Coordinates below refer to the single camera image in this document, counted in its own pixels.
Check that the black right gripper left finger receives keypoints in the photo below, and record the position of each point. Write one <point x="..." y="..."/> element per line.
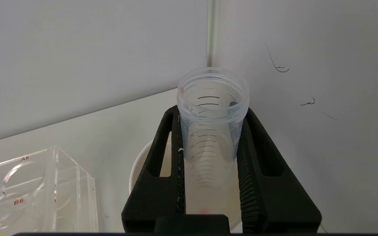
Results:
<point x="157" y="200"/>

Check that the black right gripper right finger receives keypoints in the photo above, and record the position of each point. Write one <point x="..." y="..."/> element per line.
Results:
<point x="274" y="203"/>

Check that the blue and white paper cup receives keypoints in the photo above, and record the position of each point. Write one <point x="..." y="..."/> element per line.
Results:
<point x="139" y="170"/>

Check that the red liquid test tube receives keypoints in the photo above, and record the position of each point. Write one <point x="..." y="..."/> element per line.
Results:
<point x="212" y="147"/>

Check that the clear acrylic test tube rack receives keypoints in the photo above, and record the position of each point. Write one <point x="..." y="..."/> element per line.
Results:
<point x="28" y="190"/>

